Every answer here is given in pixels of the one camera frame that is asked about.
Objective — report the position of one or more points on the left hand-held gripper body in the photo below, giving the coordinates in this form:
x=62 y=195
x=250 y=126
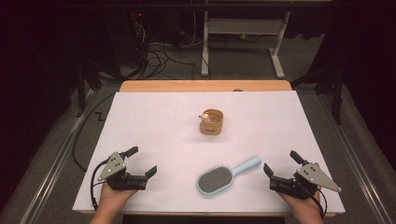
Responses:
x=112 y=166

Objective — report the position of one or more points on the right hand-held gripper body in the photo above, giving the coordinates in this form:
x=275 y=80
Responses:
x=313 y=175

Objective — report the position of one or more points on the light blue hairbrush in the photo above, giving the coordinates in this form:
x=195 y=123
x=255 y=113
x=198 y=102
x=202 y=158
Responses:
x=215 y=179

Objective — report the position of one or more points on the person's right hand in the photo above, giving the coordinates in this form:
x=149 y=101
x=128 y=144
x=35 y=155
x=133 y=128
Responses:
x=306 y=207

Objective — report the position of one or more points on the person's left hand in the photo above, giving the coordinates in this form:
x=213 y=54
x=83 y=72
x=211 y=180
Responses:
x=112 y=199

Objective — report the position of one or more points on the white board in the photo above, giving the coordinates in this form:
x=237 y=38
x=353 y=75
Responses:
x=162 y=130

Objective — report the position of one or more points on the black stand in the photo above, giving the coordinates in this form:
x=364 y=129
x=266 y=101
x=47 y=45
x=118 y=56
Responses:
x=81 y=87
x=336 y=93

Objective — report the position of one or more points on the wooden table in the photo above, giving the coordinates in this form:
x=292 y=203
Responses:
x=186 y=86

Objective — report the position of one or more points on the black computer tower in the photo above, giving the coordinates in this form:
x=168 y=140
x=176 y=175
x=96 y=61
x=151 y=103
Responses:
x=124 y=37

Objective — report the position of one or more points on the small yellow-green object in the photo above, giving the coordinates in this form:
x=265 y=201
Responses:
x=243 y=36

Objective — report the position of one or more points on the white metal stand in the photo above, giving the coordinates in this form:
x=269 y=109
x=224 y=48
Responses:
x=243 y=26

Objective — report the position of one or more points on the aluminium floor rail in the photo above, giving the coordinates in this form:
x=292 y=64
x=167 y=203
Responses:
x=358 y=174
x=53 y=174

